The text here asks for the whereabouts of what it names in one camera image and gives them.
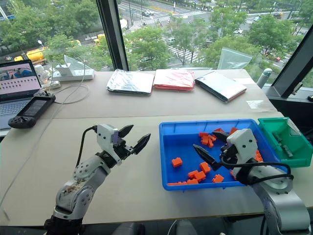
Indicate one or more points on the white power strip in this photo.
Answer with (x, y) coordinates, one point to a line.
(80, 73)

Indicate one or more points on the green plastic bin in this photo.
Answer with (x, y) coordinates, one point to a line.
(301, 147)

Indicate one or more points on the blue plastic tray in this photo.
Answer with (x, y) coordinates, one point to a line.
(181, 147)

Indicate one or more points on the grey open laptop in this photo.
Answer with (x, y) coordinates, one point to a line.
(14, 80)

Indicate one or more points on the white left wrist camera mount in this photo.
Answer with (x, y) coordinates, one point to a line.
(105, 137)

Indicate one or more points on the black window pillar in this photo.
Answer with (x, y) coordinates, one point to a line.
(112, 36)

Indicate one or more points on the silver bag with red edge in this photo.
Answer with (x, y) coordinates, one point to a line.
(217, 84)

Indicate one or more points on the black slanted window frame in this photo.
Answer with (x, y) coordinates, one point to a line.
(292, 76)

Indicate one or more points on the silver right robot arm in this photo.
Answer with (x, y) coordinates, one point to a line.
(281, 203)

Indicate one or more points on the black handheld controller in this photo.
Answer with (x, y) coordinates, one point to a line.
(31, 109)

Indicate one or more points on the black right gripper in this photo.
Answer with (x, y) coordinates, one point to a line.
(229, 154)

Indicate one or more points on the grey bottle with white cap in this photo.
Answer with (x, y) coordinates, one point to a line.
(264, 78)

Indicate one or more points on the small orange building block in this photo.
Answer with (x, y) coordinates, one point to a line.
(177, 162)

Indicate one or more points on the white plastic jar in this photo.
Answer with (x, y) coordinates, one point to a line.
(40, 71)

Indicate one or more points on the orange toy building block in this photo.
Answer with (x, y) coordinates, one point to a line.
(193, 181)
(258, 156)
(219, 130)
(218, 178)
(234, 130)
(196, 175)
(210, 142)
(203, 134)

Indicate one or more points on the small clear plastic sheet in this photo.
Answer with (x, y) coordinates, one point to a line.
(255, 104)

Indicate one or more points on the small white adapter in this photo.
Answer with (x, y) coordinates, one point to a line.
(53, 84)

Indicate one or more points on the white charger plug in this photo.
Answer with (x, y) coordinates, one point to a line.
(64, 70)

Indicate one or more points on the red foil bag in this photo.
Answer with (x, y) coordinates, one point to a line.
(172, 78)

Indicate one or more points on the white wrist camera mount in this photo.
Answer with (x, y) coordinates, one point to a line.
(242, 142)
(105, 137)

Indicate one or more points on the silver foil bag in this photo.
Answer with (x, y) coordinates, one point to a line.
(129, 82)

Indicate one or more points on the orange building strip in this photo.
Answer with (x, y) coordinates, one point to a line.
(177, 183)

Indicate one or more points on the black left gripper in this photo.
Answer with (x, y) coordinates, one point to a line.
(123, 149)

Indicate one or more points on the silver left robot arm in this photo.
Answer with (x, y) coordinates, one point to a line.
(83, 171)

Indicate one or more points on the large clear plastic bag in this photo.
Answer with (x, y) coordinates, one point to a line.
(233, 59)

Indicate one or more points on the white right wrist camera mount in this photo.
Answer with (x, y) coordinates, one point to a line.
(242, 142)

